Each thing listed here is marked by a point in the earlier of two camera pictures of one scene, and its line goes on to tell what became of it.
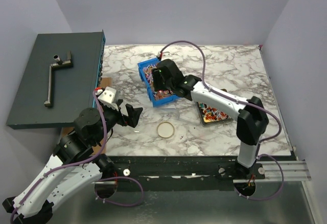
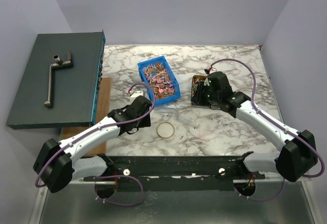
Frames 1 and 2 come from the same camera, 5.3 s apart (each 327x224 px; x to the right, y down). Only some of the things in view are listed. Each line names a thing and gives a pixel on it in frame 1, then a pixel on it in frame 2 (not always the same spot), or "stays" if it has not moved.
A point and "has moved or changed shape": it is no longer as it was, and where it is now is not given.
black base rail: x=182 y=173 stays
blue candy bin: x=157 y=98 stays
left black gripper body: x=112 y=117 to x=143 y=122
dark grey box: x=63 y=71 stays
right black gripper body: x=158 y=80 to x=197 y=95
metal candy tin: x=209 y=116 has moved or changed shape
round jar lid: x=165 y=129 stays
